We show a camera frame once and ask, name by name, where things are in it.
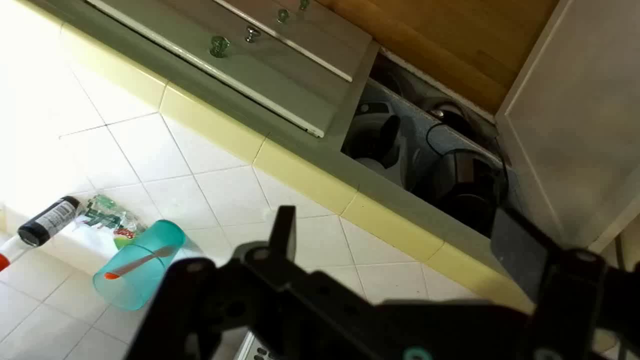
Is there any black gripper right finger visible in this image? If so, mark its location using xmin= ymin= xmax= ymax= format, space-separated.
xmin=490 ymin=208 xmax=559 ymax=303

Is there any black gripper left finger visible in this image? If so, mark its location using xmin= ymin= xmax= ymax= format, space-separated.
xmin=267 ymin=206 xmax=296 ymax=261

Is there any black appliance in cabinet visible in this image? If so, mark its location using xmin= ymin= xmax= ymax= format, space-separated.
xmin=415 ymin=150 xmax=506 ymax=236

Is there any open lower cabinet door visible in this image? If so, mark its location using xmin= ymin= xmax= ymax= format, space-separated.
xmin=496 ymin=0 xmax=640 ymax=253

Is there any dark pot in cabinet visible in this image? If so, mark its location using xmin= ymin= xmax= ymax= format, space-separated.
xmin=342 ymin=112 xmax=399 ymax=169

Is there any teal plastic cup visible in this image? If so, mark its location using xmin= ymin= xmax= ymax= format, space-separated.
xmin=92 ymin=221 xmax=185 ymax=313

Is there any orange plastic spoon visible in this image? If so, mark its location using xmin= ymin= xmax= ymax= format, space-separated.
xmin=103 ymin=247 xmax=175 ymax=280

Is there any clear plastic snack bag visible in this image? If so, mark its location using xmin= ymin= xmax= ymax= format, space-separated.
xmin=80 ymin=195 xmax=145 ymax=251

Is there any green glass drawer knob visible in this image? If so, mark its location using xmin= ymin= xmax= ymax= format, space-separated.
xmin=209 ymin=37 xmax=230 ymax=58

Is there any dark sauce bottle red cap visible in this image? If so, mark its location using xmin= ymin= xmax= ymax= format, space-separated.
xmin=0 ymin=197 xmax=80 ymax=273

